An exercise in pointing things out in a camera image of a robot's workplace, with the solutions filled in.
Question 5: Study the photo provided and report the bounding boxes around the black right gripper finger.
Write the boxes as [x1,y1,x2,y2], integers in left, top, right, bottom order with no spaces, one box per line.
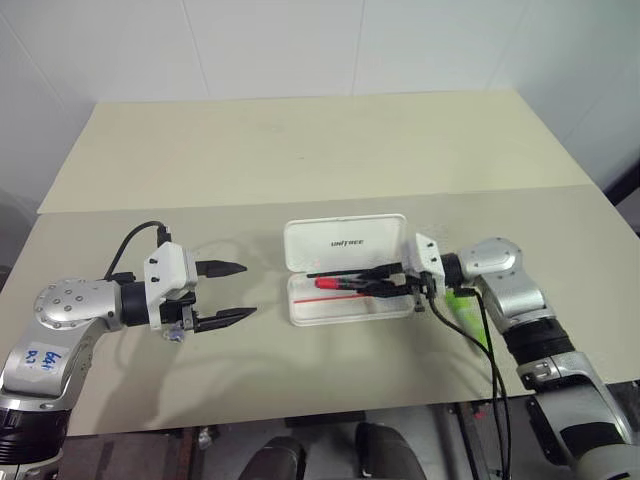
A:
[355,279,407,298]
[355,263,404,282]

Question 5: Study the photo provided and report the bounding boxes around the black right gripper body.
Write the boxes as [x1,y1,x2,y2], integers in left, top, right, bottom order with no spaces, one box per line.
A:
[393,267,434,314]

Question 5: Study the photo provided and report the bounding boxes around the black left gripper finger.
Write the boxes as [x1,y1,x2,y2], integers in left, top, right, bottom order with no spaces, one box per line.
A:
[195,259,248,280]
[192,307,258,335]

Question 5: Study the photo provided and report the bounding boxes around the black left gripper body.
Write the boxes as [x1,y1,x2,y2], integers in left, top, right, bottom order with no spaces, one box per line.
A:
[160,291,198,333]

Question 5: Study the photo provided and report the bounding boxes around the red marker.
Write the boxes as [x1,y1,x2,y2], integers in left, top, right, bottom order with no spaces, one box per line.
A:
[314,277,362,291]

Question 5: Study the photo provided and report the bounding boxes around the black marker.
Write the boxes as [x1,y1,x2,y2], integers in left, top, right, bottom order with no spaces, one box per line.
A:
[306,268,374,279]

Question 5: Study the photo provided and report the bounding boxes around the white plastic pencil case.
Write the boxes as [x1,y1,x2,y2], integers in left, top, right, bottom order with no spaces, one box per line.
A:
[282,213,417,329]

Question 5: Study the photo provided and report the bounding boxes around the green marker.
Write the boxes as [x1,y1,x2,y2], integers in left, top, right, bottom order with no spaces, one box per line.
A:
[444,291,490,347]

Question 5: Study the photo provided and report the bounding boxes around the dark rounded shape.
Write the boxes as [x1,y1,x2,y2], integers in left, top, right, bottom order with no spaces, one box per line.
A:
[353,421,427,480]
[243,434,307,480]

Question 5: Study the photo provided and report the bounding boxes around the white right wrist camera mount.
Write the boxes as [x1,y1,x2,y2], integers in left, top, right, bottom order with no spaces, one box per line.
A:
[401,232,447,302]

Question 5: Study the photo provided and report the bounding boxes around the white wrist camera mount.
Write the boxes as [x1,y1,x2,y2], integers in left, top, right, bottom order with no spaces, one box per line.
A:
[401,232,447,302]
[143,242,199,332]

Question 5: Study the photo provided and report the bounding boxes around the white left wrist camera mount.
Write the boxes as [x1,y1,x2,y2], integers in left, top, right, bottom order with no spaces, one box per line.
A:
[143,242,199,332]

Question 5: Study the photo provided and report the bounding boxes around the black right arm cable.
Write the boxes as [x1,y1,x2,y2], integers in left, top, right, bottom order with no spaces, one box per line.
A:
[457,285,513,480]
[424,285,500,480]

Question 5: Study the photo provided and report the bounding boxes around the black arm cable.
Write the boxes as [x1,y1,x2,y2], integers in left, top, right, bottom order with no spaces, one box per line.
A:
[105,220,174,282]
[424,285,500,480]
[457,285,513,480]

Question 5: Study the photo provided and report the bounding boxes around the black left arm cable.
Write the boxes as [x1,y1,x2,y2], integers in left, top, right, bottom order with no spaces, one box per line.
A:
[105,220,174,282]

